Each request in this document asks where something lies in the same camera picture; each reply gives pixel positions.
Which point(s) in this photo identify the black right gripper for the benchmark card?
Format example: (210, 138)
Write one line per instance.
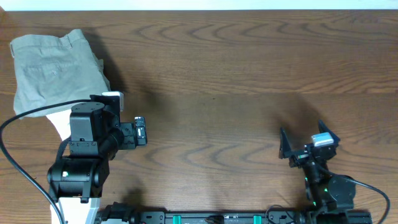
(285, 150)

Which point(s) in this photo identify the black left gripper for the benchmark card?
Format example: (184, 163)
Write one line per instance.
(130, 141)

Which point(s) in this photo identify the khaki shorts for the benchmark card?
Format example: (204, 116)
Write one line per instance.
(51, 70)

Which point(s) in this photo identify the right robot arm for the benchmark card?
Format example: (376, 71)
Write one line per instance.
(332, 196)

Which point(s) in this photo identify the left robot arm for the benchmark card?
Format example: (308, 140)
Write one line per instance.
(76, 180)

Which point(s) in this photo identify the folded white shirt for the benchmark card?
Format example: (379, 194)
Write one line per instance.
(61, 121)

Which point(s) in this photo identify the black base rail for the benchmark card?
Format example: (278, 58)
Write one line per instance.
(233, 217)

